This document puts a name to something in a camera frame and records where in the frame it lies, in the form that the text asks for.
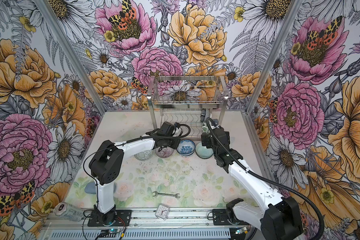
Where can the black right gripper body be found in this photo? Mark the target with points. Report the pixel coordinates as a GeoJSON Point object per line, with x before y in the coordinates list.
{"type": "Point", "coordinates": [206, 138]}

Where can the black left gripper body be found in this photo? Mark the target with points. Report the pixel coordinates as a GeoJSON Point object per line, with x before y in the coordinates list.
{"type": "Point", "coordinates": [172, 142]}

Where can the mint green striped bowl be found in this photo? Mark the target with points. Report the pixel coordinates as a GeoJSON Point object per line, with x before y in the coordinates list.
{"type": "Point", "coordinates": [203, 152]}

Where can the blue floral bowl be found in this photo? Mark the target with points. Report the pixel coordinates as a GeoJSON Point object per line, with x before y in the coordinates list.
{"type": "Point", "coordinates": [186, 147]}

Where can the dark grey patterned bowl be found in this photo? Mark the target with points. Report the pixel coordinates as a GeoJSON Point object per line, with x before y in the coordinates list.
{"type": "Point", "coordinates": [205, 113]}

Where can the green leaf pattern bowl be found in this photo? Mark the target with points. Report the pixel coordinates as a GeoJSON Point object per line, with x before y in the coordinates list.
{"type": "Point", "coordinates": [205, 128]}

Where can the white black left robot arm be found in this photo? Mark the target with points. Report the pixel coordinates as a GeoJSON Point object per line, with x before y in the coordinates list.
{"type": "Point", "coordinates": [106, 163]}

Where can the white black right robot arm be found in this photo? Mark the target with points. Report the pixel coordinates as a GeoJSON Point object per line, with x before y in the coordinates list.
{"type": "Point", "coordinates": [278, 218]}

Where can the steel two-tier dish rack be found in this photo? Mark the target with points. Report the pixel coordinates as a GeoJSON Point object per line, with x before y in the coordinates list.
{"type": "Point", "coordinates": [180, 99]}

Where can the pink striped bowl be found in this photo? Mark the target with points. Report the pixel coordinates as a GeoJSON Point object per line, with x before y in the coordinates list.
{"type": "Point", "coordinates": [164, 152]}

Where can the pale green patterned bowl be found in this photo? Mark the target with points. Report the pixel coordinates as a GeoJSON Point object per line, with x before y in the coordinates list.
{"type": "Point", "coordinates": [144, 156]}

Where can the steel open-end wrench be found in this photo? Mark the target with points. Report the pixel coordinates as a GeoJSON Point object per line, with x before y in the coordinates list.
{"type": "Point", "coordinates": [157, 194]}

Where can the small white square clock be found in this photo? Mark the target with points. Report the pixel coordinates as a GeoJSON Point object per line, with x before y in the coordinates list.
{"type": "Point", "coordinates": [162, 212]}

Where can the right green circuit board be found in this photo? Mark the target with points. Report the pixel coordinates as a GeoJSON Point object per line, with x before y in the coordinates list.
{"type": "Point", "coordinates": [241, 231]}

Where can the green circuit board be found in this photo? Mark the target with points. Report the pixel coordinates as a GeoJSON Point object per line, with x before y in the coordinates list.
{"type": "Point", "coordinates": [108, 232]}
{"type": "Point", "coordinates": [241, 231]}

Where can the left green circuit board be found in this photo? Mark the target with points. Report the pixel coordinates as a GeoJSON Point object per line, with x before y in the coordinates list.
{"type": "Point", "coordinates": [108, 232]}

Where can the silver drink can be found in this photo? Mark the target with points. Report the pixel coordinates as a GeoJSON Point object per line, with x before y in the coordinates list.
{"type": "Point", "coordinates": [68, 212]}

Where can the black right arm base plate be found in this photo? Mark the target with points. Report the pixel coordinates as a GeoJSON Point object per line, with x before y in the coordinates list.
{"type": "Point", "coordinates": [221, 218]}

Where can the aluminium front rail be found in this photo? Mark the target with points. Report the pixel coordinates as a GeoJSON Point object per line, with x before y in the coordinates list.
{"type": "Point", "coordinates": [145, 218]}

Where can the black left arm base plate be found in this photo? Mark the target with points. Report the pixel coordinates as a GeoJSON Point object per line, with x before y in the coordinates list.
{"type": "Point", "coordinates": [114, 218]}

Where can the white slotted cable duct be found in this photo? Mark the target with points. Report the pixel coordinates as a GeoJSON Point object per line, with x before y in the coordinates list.
{"type": "Point", "coordinates": [143, 234]}

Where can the right aluminium corner post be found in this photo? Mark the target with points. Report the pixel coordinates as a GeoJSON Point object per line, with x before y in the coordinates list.
{"type": "Point", "coordinates": [279, 40]}

